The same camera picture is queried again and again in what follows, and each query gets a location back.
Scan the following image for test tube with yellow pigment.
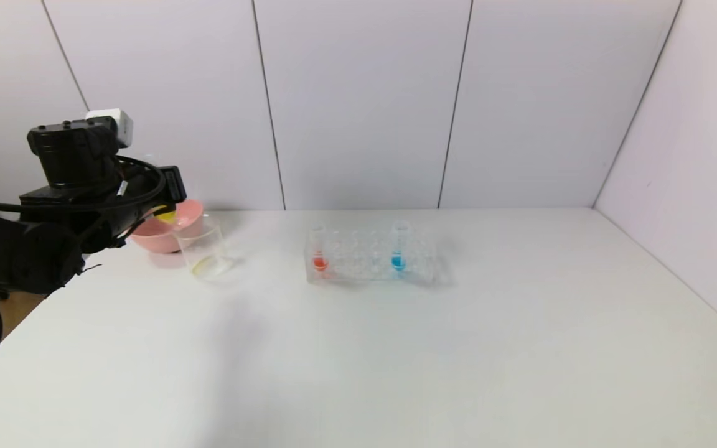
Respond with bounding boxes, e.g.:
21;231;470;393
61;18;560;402
139;154;179;226

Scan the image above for test tube with red pigment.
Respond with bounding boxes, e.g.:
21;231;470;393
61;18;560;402
310;224;330;273

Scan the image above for clear acrylic test tube rack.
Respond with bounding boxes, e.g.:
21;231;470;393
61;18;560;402
304;223;439;286

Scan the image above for clear glass beaker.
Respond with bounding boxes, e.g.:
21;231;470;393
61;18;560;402
175;215;235;282

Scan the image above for pink bowl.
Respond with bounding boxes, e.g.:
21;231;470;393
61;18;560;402
129;199;205;254

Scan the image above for thin black camera cable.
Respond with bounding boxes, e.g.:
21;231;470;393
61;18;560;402
113;154;167;215

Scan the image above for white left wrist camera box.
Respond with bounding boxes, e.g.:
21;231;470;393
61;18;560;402
85;108;134;148

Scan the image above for test tube with blue pigment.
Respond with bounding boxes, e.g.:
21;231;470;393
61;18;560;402
390;219;410;273

